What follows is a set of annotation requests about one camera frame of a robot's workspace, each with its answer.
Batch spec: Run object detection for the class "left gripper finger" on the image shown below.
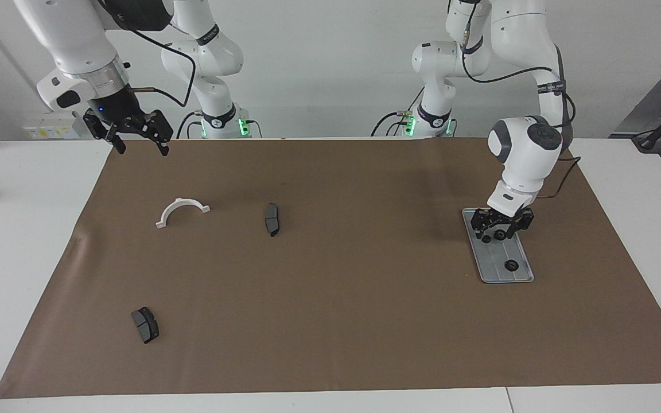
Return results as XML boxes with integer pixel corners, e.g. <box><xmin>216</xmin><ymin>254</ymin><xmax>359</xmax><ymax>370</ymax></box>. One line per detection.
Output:
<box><xmin>511</xmin><ymin>209</ymin><xmax>535</xmax><ymax>239</ymax></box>
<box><xmin>471</xmin><ymin>209</ymin><xmax>492</xmax><ymax>237</ymax></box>

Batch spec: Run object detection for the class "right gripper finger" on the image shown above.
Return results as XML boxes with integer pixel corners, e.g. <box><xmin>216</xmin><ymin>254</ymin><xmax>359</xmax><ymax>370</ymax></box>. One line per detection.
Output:
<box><xmin>133</xmin><ymin>109</ymin><xmax>174</xmax><ymax>157</ymax></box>
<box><xmin>83</xmin><ymin>110</ymin><xmax>127</xmax><ymax>155</ymax></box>

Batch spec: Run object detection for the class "silver metal tray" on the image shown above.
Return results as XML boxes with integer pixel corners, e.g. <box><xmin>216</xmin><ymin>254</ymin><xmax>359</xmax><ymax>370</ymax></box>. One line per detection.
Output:
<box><xmin>462</xmin><ymin>208</ymin><xmax>535</xmax><ymax>284</ymax></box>

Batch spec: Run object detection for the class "dark grey brake pad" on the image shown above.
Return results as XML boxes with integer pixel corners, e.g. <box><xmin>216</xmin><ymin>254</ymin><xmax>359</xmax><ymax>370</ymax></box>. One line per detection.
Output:
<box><xmin>264</xmin><ymin>203</ymin><xmax>281</xmax><ymax>237</ymax></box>
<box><xmin>131</xmin><ymin>306</ymin><xmax>160</xmax><ymax>345</ymax></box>

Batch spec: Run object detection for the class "brown table mat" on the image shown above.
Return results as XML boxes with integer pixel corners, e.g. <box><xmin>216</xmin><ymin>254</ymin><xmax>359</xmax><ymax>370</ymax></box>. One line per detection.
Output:
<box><xmin>0</xmin><ymin>137</ymin><xmax>661</xmax><ymax>399</ymax></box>

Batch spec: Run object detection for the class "black right base cable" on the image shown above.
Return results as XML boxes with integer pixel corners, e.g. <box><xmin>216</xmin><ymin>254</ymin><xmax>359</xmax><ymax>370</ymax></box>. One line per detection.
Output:
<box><xmin>177</xmin><ymin>111</ymin><xmax>202</xmax><ymax>139</ymax></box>

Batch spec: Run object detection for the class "black base cable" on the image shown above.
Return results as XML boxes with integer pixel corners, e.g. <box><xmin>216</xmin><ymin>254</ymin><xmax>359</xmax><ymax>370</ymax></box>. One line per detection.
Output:
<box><xmin>177</xmin><ymin>111</ymin><xmax>202</xmax><ymax>139</ymax></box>
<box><xmin>371</xmin><ymin>86</ymin><xmax>425</xmax><ymax>137</ymax></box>

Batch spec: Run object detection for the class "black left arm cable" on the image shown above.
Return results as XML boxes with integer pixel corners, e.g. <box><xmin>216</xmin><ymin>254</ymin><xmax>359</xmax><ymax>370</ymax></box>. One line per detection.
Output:
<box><xmin>460</xmin><ymin>0</ymin><xmax>582</xmax><ymax>200</ymax></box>

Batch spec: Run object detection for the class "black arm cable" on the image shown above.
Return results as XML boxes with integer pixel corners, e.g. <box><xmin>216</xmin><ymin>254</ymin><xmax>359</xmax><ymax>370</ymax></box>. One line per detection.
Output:
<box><xmin>127</xmin><ymin>29</ymin><xmax>197</xmax><ymax>110</ymax></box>
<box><xmin>460</xmin><ymin>0</ymin><xmax>582</xmax><ymax>200</ymax></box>

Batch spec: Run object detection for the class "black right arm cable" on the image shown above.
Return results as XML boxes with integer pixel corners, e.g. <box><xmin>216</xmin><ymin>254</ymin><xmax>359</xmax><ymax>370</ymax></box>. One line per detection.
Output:
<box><xmin>127</xmin><ymin>29</ymin><xmax>197</xmax><ymax>110</ymax></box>

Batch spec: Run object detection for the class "white wall power strip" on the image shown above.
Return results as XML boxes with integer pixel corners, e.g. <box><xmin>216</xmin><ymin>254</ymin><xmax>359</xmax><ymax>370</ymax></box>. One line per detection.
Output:
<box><xmin>24</xmin><ymin>118</ymin><xmax>93</xmax><ymax>140</ymax></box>

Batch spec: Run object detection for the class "white semicircular bracket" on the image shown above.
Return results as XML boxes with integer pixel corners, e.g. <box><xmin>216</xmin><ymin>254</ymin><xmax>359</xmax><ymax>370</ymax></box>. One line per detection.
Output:
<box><xmin>155</xmin><ymin>197</ymin><xmax>211</xmax><ymax>229</ymax></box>

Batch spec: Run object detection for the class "black left base cable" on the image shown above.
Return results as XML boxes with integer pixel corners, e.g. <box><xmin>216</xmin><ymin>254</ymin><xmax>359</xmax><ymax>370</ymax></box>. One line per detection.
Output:
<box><xmin>371</xmin><ymin>86</ymin><xmax>425</xmax><ymax>137</ymax></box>

